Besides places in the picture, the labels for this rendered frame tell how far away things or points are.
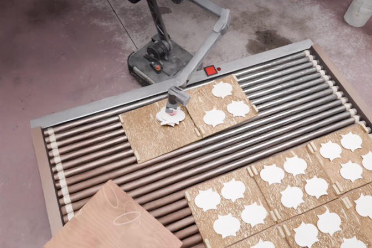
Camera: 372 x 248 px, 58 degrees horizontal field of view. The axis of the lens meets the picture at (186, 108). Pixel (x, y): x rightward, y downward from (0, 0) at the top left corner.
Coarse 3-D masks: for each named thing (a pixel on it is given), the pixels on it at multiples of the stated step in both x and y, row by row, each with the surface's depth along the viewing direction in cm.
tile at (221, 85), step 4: (220, 84) 226; (224, 84) 226; (228, 84) 226; (216, 88) 224; (220, 88) 224; (224, 88) 224; (228, 88) 224; (212, 92) 222; (216, 92) 222; (220, 92) 222; (224, 92) 222; (228, 92) 223; (216, 96) 221; (220, 96) 221; (224, 96) 221
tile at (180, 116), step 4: (172, 108) 208; (164, 112) 206; (180, 112) 207; (164, 116) 205; (168, 116) 205; (172, 116) 205; (176, 116) 205; (180, 116) 206; (184, 116) 206; (164, 120) 205; (168, 120) 204; (172, 120) 204; (176, 120) 204; (180, 120) 204
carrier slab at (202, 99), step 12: (216, 84) 227; (192, 96) 220; (204, 96) 221; (228, 96) 222; (240, 96) 223; (192, 108) 216; (204, 108) 216; (216, 108) 217; (228, 120) 213; (240, 120) 214; (216, 132) 209
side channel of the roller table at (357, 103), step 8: (312, 48) 250; (320, 48) 249; (320, 56) 245; (320, 64) 247; (328, 64) 241; (328, 72) 241; (336, 72) 238; (336, 80) 236; (344, 80) 235; (344, 88) 231; (352, 88) 231; (344, 96) 233; (352, 96) 228; (352, 104) 229; (360, 104) 225; (360, 112) 224; (368, 112) 222; (360, 120) 226; (368, 120) 219
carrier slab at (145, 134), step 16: (128, 112) 211; (144, 112) 212; (128, 128) 205; (144, 128) 206; (160, 128) 206; (176, 128) 207; (192, 128) 208; (144, 144) 200; (160, 144) 201; (176, 144) 202; (144, 160) 195
